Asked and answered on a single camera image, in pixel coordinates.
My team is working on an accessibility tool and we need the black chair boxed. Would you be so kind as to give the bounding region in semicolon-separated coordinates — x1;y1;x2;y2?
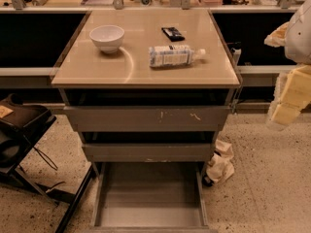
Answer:
0;93;94;233

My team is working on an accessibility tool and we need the grey drawer cabinet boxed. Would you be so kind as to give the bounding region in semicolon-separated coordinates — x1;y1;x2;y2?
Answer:
51;8;244;233

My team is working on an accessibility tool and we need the black cable on floor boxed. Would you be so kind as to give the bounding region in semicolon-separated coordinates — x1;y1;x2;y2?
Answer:
32;145;59;172

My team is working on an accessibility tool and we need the white ceramic bowl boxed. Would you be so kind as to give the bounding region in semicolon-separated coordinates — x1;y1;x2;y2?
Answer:
89;25;124;53

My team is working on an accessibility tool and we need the top grey drawer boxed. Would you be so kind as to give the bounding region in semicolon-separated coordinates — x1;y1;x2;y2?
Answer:
64;106;229;132

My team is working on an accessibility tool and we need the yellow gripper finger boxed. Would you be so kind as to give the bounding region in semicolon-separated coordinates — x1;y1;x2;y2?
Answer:
266;65;311;131
264;22;289;48

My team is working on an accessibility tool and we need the black snack packet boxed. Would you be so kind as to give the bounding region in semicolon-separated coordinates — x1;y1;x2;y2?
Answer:
161;27;185;42

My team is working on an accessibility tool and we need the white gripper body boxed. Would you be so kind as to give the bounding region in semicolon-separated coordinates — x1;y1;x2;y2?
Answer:
285;0;311;64

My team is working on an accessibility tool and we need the bottom grey drawer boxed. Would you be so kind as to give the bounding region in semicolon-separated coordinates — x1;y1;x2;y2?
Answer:
86;162;215;233

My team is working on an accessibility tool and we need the middle grey drawer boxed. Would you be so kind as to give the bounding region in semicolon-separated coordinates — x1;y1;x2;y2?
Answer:
83;144;213;162

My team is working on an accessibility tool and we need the grey drawer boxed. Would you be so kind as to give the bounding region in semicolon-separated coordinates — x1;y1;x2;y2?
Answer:
64;106;229;132
83;144;213;162
86;162;215;233

